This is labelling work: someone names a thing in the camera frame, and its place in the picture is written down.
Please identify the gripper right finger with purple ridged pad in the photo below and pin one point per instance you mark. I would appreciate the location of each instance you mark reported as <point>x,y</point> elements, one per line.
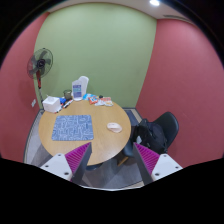
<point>153,166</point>

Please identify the red white snack packet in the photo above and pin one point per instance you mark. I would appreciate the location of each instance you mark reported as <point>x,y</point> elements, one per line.
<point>93,99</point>

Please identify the white computer mouse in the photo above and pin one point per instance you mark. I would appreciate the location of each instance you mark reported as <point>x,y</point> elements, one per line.
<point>114,127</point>

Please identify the blue small packet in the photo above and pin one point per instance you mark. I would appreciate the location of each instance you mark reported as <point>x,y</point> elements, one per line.
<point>86,96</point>

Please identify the blue patterned mouse pad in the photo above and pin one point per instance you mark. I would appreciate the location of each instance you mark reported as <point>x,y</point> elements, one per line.
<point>73,128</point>

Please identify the white tissue box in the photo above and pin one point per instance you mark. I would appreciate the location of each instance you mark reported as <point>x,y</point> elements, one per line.
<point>51,104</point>

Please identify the red white marker pen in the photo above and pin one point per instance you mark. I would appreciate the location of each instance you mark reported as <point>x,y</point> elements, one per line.
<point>67,104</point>

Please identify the white plastic jug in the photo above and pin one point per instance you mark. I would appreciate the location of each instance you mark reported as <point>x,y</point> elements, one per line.
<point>79,88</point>

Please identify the round wooden table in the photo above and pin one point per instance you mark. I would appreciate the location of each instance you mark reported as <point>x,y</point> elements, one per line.
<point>105,145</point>

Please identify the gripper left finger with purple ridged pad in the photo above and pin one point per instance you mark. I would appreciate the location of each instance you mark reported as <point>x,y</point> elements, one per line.
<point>70,166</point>

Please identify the black backpack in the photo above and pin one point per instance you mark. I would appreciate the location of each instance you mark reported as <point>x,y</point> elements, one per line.
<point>150,135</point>

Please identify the white wall socket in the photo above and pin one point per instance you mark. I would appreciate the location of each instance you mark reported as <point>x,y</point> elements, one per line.
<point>33,103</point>

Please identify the black chair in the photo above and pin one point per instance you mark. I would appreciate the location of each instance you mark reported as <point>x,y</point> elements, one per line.
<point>170,127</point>

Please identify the ceiling light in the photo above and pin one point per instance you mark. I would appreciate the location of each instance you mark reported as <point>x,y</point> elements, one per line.
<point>154,2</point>

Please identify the dark glass cup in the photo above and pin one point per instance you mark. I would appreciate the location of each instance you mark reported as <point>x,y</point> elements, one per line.
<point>67,94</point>

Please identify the orange snack packet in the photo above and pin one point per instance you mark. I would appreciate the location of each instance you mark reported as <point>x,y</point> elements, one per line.
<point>107,101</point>

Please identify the black standing fan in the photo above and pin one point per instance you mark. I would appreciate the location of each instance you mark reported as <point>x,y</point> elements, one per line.
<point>38,66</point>

